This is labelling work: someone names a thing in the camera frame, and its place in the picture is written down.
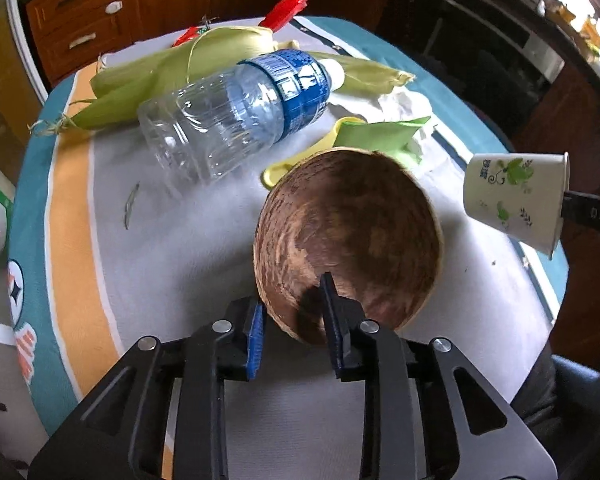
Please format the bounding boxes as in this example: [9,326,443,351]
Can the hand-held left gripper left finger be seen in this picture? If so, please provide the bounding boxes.
[27,296,267,480]

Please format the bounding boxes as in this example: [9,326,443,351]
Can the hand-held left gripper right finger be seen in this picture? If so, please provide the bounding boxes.
[319,271,558,480]

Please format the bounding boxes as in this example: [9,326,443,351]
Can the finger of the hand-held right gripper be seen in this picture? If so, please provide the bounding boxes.
[560,187,600,242]

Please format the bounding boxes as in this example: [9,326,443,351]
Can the floral paper cup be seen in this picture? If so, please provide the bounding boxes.
[462,152,571,261]

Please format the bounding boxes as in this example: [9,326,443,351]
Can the brown coconut shell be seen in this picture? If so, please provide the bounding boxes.
[253,146,446,347]

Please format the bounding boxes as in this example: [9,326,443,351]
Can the green corn husk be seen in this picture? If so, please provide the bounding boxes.
[28,62,196,136]
[305,51,416,97]
[89,26,276,101]

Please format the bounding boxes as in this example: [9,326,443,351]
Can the red plastic wrapper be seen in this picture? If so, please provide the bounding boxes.
[260,0,309,29]

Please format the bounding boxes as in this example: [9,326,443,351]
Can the teal striped tablecloth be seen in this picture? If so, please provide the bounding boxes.
[7,16,571,441]

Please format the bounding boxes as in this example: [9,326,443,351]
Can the yellow plastic spoon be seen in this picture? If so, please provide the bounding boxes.
[261,116,366,190]

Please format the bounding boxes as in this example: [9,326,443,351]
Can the dark grey cloth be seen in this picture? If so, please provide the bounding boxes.
[510,342,563,426]

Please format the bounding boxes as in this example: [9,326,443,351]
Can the built-in black oven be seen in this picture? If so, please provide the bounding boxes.
[395,0,566,81]

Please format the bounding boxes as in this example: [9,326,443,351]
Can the clear plastic bottle blue label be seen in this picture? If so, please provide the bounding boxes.
[137,49,346,186]

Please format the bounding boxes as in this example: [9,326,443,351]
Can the wooden kitchen cabinet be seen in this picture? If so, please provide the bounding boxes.
[17,0,401,86]

